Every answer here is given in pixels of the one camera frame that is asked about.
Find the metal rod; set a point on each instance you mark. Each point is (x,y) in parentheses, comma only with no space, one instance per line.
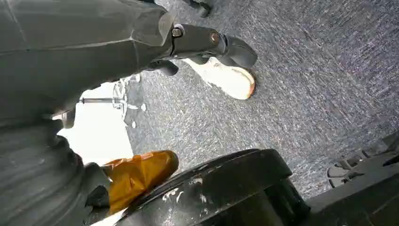
(99,100)

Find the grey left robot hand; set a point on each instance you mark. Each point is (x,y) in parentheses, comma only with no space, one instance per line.
(78,43)

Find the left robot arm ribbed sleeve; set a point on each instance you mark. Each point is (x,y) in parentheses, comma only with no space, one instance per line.
(31,174)

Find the white shoe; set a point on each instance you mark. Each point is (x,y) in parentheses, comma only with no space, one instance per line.
(229,79)

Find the white desk panel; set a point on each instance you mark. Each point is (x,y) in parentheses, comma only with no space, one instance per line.
(96,134)

